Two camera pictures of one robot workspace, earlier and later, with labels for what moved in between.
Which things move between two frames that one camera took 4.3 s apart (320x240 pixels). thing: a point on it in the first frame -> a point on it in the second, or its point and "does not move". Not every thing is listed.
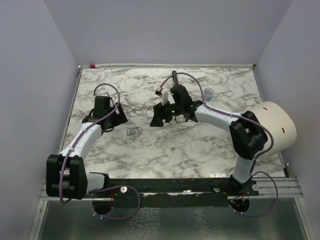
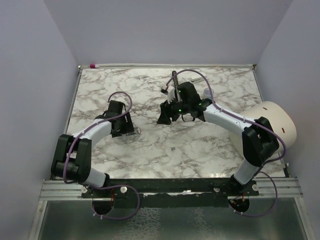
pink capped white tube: x=93 y=66 does not move
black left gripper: x=120 y=118 -> x=128 y=127
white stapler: x=198 y=76 does not move
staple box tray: x=134 y=130 does not move
